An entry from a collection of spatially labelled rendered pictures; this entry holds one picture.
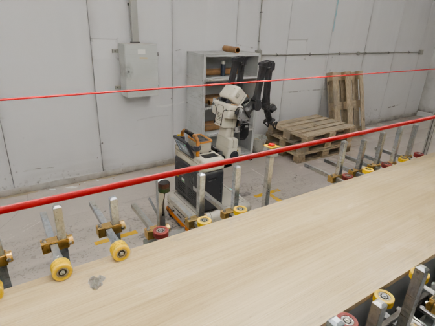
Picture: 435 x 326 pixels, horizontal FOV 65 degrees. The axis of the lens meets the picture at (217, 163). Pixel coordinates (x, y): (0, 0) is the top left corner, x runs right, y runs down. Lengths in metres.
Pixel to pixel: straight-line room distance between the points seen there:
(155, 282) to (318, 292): 0.69
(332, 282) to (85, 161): 3.51
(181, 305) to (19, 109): 3.23
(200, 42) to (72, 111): 1.85
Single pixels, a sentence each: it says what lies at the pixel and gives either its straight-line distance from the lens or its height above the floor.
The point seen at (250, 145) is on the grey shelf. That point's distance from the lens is 5.15.
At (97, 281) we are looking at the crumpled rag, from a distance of 1.58.
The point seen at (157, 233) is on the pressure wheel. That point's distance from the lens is 1.82.
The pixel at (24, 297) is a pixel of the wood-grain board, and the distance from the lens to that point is 1.62.
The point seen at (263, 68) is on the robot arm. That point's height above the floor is 1.57.
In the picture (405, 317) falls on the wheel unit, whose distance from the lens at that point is 1.58.
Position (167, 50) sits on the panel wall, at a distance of 4.57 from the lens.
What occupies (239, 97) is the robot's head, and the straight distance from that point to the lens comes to 3.16.
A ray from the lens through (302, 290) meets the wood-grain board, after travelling 1.57.
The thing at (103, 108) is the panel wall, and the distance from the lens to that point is 4.38.
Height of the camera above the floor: 1.93
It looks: 23 degrees down
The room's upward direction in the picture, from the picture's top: 3 degrees clockwise
